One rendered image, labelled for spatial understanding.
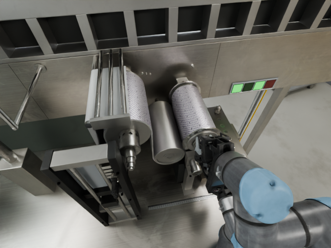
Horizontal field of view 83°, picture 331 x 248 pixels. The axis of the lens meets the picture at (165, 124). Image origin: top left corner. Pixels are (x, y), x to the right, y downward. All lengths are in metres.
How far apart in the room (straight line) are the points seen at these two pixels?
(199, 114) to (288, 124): 2.19
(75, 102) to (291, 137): 2.35
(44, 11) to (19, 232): 0.88
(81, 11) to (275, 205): 0.72
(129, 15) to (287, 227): 0.71
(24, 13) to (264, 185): 0.77
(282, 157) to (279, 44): 1.62
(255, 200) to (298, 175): 2.07
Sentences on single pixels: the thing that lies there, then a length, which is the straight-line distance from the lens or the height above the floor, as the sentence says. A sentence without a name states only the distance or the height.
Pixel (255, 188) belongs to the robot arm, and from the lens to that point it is 0.33.
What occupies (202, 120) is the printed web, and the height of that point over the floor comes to 1.31.
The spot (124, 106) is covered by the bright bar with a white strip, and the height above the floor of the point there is 1.45.
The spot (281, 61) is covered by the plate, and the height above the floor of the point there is 1.31.
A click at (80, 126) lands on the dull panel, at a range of 1.07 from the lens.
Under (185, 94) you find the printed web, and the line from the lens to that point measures 0.76.
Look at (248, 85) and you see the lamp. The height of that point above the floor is 1.19.
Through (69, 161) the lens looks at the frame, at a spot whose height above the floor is 1.44.
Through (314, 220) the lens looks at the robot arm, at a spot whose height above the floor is 1.43.
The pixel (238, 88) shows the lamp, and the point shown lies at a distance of 1.05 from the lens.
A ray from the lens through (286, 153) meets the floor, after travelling 2.49.
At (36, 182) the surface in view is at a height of 1.03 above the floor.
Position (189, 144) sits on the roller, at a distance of 0.68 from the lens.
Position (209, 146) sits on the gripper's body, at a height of 1.38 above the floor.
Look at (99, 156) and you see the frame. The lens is 0.45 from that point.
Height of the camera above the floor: 1.81
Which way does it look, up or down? 50 degrees down
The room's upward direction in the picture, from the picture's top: 1 degrees counter-clockwise
